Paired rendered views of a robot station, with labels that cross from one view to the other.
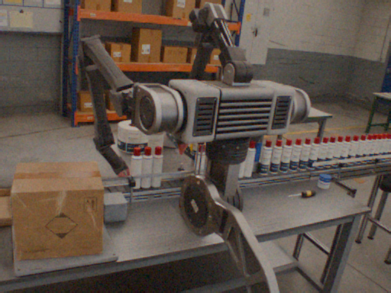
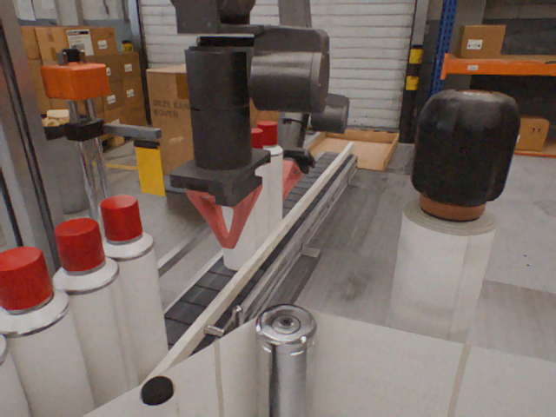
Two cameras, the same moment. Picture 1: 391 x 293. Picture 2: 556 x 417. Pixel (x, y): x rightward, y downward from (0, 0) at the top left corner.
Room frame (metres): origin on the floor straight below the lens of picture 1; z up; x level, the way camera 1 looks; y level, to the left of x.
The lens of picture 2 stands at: (2.14, -0.16, 1.24)
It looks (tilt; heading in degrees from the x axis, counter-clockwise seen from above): 25 degrees down; 140
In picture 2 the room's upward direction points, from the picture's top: straight up
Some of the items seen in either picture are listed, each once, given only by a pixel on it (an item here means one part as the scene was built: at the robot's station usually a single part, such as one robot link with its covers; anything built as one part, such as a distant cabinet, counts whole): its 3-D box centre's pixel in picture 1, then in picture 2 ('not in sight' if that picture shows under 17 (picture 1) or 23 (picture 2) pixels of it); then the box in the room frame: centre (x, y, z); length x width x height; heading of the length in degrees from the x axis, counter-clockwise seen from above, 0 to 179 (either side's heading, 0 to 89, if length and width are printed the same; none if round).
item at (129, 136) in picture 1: (134, 136); not in sight; (2.16, 0.37, 0.95); 0.20 x 0.20 x 0.14
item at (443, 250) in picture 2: (156, 137); (443, 242); (1.96, 0.21, 1.03); 0.09 x 0.09 x 0.30
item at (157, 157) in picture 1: (156, 166); (237, 205); (1.67, 0.16, 0.98); 0.05 x 0.05 x 0.20
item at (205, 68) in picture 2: not in sight; (224, 77); (1.81, 0.06, 1.19); 0.07 x 0.06 x 0.07; 34
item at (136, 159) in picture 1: (136, 168); (267, 182); (1.63, 0.26, 0.98); 0.05 x 0.05 x 0.20
